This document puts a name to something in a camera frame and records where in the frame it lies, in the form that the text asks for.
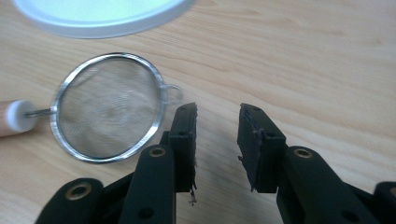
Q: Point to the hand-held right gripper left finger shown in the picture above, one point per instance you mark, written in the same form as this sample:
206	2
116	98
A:
183	146

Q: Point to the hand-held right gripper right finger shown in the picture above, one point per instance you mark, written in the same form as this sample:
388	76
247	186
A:
264	155

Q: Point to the metal mesh strainer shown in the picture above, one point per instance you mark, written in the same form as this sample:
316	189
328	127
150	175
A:
109	109

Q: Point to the white round plate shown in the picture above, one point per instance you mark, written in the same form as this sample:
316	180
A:
102	15

